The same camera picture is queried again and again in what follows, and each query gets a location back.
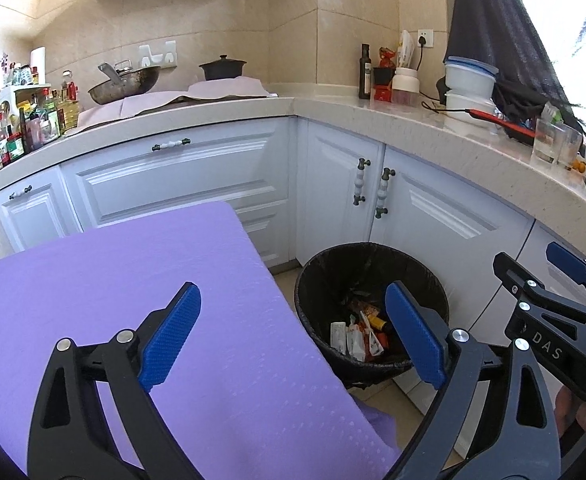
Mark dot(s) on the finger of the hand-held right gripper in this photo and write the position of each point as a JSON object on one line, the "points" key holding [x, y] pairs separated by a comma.
{"points": [[568, 262], [505, 267]]}

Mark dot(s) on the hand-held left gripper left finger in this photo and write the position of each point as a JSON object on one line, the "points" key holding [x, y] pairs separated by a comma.
{"points": [[170, 340]]}

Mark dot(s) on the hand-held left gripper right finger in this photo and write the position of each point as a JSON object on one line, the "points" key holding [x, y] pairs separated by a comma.
{"points": [[415, 335]]}

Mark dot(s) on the clear plastic bag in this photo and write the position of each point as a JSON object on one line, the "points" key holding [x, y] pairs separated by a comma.
{"points": [[357, 342]]}

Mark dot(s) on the black trash bin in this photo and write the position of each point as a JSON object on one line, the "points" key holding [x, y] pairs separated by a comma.
{"points": [[333, 270]]}

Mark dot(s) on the person's right hand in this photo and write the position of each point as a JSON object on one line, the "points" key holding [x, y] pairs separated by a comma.
{"points": [[583, 417]]}

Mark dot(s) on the purple table mat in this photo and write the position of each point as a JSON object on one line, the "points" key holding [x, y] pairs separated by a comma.
{"points": [[123, 270]]}

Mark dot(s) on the clear drinking glass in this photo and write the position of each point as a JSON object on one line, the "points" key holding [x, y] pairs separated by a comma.
{"points": [[572, 147], [547, 142]]}

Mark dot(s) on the red black tool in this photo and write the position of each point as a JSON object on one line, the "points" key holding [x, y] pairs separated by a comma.
{"points": [[518, 132]]}

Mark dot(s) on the white lidded food container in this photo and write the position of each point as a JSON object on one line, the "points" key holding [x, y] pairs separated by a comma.
{"points": [[468, 80], [465, 117]]}

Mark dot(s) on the wide white cabinet door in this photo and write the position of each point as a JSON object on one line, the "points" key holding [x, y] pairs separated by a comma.
{"points": [[183, 185]]}

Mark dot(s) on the narrow white cabinet door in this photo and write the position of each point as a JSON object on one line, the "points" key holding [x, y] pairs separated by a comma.
{"points": [[38, 215]]}

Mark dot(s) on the white jar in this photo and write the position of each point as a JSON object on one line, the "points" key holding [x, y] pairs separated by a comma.
{"points": [[405, 87]]}

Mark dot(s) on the beige kitchen countertop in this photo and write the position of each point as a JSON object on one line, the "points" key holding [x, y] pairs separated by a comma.
{"points": [[353, 110]]}

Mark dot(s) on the dark oil bottle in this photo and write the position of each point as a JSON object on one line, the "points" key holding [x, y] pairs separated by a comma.
{"points": [[365, 75]]}

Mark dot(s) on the white plastic packet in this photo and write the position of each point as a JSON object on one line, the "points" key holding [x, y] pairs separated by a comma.
{"points": [[405, 50]]}

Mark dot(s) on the dark hanging cloth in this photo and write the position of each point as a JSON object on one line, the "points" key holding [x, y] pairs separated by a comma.
{"points": [[498, 20]]}

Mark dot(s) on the grey stove cover cloth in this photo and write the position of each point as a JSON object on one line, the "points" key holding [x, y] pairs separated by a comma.
{"points": [[223, 89]]}

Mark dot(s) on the group of condiment bottles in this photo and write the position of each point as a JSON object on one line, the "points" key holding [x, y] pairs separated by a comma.
{"points": [[38, 120]]}

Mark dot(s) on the metal wok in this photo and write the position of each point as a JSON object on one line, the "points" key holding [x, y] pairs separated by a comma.
{"points": [[128, 85]]}

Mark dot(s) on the black lidded pot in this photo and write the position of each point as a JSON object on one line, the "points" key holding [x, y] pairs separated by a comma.
{"points": [[223, 70]]}

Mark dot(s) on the white spice rack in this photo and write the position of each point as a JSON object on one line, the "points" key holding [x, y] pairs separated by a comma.
{"points": [[23, 89]]}

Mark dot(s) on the paper towel roll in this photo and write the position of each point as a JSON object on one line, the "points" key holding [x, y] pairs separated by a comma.
{"points": [[38, 65]]}

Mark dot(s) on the white wall socket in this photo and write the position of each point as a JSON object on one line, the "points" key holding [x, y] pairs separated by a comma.
{"points": [[424, 39]]}

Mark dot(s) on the white wall bracket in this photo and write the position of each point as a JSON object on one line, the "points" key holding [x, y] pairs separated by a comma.
{"points": [[158, 55]]}

